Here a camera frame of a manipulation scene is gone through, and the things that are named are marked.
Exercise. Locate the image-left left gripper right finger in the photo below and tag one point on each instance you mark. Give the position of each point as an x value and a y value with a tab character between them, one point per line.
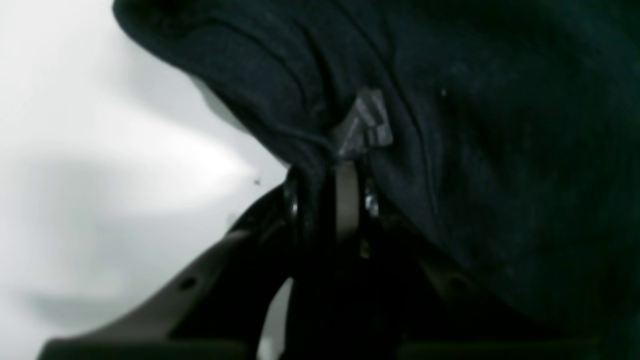
401	298

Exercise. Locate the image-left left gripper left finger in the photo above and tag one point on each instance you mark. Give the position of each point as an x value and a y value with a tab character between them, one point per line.
216	307

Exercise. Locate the black T-shirt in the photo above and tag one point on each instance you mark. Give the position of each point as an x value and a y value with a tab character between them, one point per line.
515	125

